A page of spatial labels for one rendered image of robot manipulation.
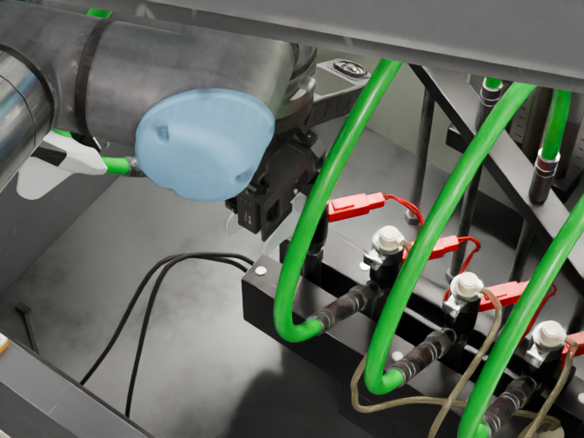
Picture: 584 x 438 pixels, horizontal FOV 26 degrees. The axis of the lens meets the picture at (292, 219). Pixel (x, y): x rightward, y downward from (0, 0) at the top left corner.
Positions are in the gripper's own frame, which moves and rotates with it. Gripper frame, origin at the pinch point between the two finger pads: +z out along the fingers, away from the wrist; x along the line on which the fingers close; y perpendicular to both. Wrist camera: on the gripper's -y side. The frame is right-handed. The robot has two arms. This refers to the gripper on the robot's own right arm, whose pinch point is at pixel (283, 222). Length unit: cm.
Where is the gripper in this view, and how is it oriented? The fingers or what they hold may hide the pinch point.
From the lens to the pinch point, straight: 109.7
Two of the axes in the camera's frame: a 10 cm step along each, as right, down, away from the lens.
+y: -5.9, 6.6, -4.6
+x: 8.1, 4.9, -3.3
